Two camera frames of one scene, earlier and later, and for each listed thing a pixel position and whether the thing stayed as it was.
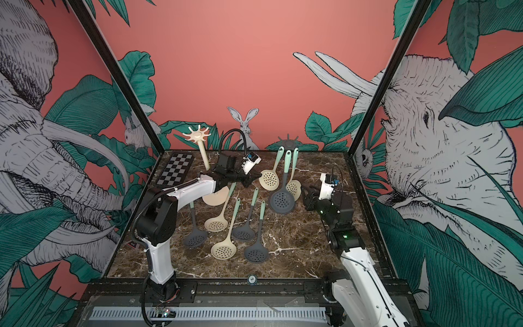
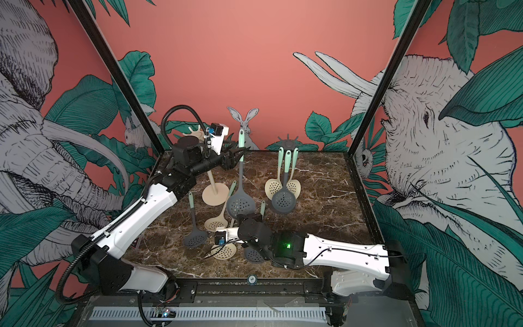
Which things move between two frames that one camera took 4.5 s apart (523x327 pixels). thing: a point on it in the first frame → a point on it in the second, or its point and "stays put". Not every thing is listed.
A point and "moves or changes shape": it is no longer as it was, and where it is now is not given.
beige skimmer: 269,179 moves or changes shape
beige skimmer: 293,186 stays put
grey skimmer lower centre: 257,253 stays put
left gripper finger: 253,174 → 231,160
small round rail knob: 252,279 stays put
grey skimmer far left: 195,237 stays put
